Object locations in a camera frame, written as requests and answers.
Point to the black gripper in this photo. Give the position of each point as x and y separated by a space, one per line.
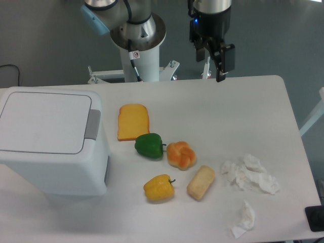
209 24

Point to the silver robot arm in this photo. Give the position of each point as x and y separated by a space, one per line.
138 33

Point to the white trash can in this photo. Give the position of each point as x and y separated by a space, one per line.
55 139

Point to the orange toast slice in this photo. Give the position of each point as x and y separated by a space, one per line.
133 121

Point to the knotted orange bread roll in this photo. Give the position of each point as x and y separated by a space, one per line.
181 155

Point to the green bell pepper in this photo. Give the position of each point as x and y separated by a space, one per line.
150 145

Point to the large crumpled white tissue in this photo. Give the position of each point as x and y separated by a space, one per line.
250 173

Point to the pale bread loaf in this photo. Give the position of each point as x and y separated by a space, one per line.
201 182

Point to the yellow bell pepper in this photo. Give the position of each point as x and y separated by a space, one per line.
159 188

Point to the small crumpled white tissue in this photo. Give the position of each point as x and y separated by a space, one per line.
247 221

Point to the black device at edge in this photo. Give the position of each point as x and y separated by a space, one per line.
314 215

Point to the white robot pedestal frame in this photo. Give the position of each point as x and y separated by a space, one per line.
138 66

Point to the white table leg frame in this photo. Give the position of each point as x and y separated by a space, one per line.
315 114

